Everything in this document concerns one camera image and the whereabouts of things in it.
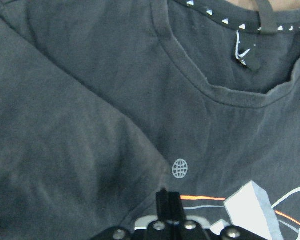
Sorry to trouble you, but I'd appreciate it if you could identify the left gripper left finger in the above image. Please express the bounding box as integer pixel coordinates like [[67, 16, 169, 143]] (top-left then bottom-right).
[[156, 188, 171, 222]]

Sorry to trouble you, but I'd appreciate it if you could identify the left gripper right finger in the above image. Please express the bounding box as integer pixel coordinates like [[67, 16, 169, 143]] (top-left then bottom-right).
[[169, 192, 186, 222]]

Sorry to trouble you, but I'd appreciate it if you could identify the black printed t-shirt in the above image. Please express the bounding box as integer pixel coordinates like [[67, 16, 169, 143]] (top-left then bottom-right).
[[0, 0, 300, 240]]

